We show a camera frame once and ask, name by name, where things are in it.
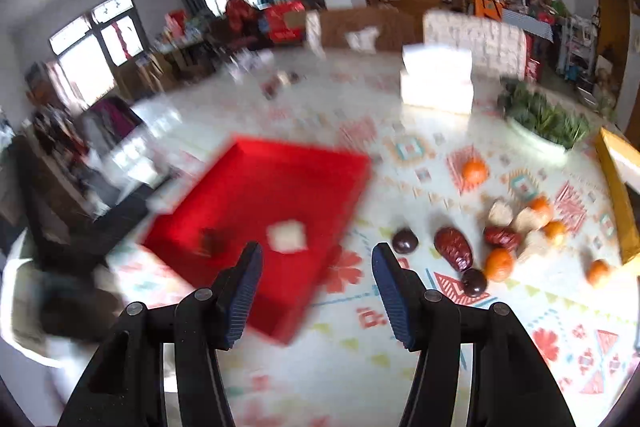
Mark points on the white round candy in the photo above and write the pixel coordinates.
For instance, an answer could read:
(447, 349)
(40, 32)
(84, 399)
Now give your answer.
(284, 78)

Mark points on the green plant in white bowl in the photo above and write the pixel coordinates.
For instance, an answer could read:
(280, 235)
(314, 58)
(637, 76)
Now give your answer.
(545, 117)

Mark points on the orange mandarin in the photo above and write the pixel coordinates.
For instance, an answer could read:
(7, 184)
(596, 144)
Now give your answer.
(474, 171)
(540, 204)
(598, 272)
(554, 231)
(499, 264)

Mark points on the cluttered side table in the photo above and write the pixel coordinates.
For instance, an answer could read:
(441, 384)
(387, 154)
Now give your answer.
(190, 42)

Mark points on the white tissue box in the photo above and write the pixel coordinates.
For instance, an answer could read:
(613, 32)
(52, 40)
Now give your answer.
(437, 59)
(436, 94)

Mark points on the white snack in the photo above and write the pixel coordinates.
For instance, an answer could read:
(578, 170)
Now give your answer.
(532, 246)
(526, 220)
(286, 234)
(500, 212)

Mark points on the wooden door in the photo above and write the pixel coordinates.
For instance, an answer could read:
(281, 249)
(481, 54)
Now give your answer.
(612, 17)

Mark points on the dark brown chestnut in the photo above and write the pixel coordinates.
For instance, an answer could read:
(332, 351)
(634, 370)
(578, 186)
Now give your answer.
(405, 240)
(474, 282)

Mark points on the small dark chestnut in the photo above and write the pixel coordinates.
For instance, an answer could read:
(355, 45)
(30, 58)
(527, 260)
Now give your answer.
(270, 89)

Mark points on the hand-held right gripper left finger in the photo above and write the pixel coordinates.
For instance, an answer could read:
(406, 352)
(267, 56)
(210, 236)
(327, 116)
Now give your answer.
(244, 289)

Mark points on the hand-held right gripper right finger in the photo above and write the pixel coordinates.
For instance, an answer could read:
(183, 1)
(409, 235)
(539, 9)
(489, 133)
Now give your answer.
(392, 294)

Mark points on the red gift box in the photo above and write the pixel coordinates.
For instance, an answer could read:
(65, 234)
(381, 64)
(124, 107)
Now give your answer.
(282, 19)

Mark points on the dark red date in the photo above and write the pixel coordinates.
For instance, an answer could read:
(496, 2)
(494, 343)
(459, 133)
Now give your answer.
(452, 248)
(500, 237)
(212, 241)

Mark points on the red cardboard tray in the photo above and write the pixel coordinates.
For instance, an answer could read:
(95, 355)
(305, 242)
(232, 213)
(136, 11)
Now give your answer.
(260, 187)

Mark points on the dark framed window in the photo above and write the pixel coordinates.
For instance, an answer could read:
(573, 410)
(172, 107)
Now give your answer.
(100, 42)

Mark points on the yellow box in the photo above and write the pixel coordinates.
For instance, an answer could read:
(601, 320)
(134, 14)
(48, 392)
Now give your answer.
(617, 197)

